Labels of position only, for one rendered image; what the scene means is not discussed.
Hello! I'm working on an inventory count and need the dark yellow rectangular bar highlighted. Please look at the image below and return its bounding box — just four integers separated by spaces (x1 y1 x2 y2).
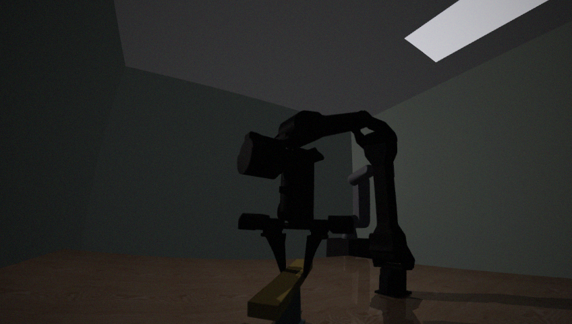
247 259 306 321

